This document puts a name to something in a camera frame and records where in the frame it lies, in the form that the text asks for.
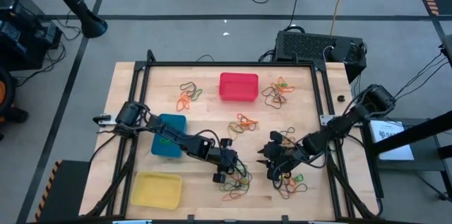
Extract yellow floor cable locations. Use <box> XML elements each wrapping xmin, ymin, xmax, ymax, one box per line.
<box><xmin>330</xmin><ymin>0</ymin><xmax>354</xmax><ymax>36</ymax></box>

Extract red plastic basket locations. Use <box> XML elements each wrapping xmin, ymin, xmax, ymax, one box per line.
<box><xmin>218</xmin><ymin>71</ymin><xmax>260</xmax><ymax>102</ymax></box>

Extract white printed paper sheet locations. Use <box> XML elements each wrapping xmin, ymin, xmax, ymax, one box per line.
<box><xmin>369</xmin><ymin>119</ymin><xmax>415</xmax><ymax>161</ymax></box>

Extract grey box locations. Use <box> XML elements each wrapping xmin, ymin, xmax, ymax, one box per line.
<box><xmin>439</xmin><ymin>33</ymin><xmax>452</xmax><ymax>68</ymax></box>

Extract black computer case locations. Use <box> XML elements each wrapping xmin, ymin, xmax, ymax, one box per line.
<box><xmin>274</xmin><ymin>30</ymin><xmax>368</xmax><ymax>84</ymax></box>

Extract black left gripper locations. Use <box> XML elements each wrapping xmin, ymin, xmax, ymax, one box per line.
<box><xmin>208</xmin><ymin>137</ymin><xmax>244</xmax><ymax>184</ymax></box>

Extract teal plastic basket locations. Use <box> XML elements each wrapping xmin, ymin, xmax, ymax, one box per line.
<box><xmin>150</xmin><ymin>113</ymin><xmax>187</xmax><ymax>158</ymax></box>

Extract yellow plastic basket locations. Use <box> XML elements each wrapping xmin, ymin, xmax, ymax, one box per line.
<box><xmin>130</xmin><ymin>170</ymin><xmax>184</xmax><ymax>211</ymax></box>

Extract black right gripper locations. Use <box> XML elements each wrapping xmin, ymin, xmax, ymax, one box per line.
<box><xmin>256</xmin><ymin>131</ymin><xmax>307</xmax><ymax>182</ymax></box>

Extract dark grey side shelf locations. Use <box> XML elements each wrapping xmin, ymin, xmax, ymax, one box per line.
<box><xmin>362</xmin><ymin>117</ymin><xmax>452</xmax><ymax>204</ymax></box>

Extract black robot arm cables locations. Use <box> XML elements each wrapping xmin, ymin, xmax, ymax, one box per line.
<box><xmin>393</xmin><ymin>49</ymin><xmax>452</xmax><ymax>100</ymax></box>

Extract black metal beam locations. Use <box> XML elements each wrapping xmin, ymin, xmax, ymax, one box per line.
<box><xmin>370</xmin><ymin>110</ymin><xmax>452</xmax><ymax>156</ymax></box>

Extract black orange wheeled device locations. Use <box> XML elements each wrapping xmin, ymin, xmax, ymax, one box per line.
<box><xmin>0</xmin><ymin>67</ymin><xmax>30</xmax><ymax>142</ymax></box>

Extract black equipment rack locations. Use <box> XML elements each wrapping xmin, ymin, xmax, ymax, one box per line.
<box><xmin>0</xmin><ymin>0</ymin><xmax>64</xmax><ymax>72</ymax></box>

